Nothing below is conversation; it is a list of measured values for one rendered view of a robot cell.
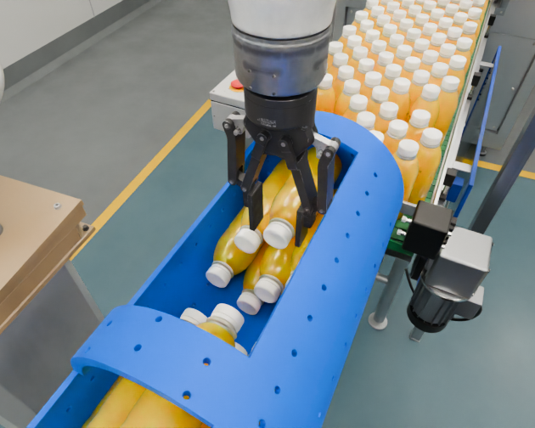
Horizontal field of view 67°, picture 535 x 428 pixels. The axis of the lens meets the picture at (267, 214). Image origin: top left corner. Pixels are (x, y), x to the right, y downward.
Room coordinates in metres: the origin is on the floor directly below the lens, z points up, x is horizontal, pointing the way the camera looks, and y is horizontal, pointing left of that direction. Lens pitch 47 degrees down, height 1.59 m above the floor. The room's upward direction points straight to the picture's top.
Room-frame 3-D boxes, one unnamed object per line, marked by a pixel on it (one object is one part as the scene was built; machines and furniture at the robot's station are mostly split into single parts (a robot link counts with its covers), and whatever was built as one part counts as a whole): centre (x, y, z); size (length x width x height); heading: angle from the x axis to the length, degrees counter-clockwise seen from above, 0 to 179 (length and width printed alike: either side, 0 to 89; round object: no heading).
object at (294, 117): (0.37, -0.01, 1.34); 0.08 x 0.07 x 0.09; 64
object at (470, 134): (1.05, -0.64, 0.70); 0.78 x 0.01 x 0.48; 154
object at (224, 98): (0.91, 0.05, 1.05); 0.20 x 0.10 x 0.10; 154
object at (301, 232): (0.36, -0.05, 1.19); 0.03 x 0.01 x 0.07; 154
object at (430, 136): (0.69, -0.34, 1.08); 0.04 x 0.04 x 0.02
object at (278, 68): (0.38, -0.01, 1.41); 0.09 x 0.09 x 0.06
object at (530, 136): (0.78, -0.62, 0.55); 0.04 x 0.04 x 1.10; 64
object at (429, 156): (0.69, -0.34, 0.99); 0.07 x 0.07 x 0.18
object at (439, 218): (0.55, -0.32, 0.95); 0.10 x 0.07 x 0.10; 64
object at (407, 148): (0.65, -0.28, 1.08); 0.04 x 0.04 x 0.02
